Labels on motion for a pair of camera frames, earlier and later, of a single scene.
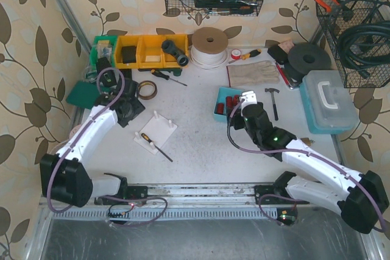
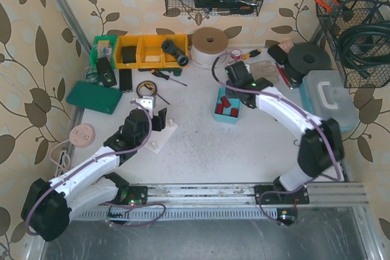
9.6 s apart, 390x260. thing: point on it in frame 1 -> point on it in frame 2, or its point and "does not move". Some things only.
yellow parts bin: [146, 52] does not move
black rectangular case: [278, 54] does not move
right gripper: [236, 119] -> [236, 73]
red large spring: [220, 108] does not move
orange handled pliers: [328, 7] does not move
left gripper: [103, 67] -> [156, 119]
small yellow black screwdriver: [152, 142] -> [148, 86]
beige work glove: [261, 72] does not move
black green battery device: [107, 77] does not move
